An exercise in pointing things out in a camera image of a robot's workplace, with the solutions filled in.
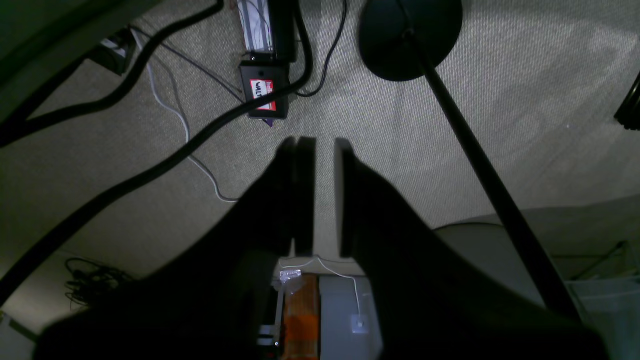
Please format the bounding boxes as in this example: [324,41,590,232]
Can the black power adapter box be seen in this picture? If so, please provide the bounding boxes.
[238,60,290,127]

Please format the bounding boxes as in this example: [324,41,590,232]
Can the black lamp stand base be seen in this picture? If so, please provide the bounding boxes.
[358,0,581,321]

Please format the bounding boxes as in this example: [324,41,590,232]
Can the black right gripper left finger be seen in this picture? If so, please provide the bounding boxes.
[35,137,316,360]

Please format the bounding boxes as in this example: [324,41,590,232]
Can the thin black cable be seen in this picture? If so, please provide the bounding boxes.
[294,0,349,98]

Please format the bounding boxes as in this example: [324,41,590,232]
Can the thin white cable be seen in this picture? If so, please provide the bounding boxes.
[131,27,239,203]

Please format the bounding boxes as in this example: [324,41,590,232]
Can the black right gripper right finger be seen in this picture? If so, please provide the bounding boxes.
[334,137,608,360]

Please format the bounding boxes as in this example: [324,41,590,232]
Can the thick black cable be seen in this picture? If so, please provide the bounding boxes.
[0,0,315,306]

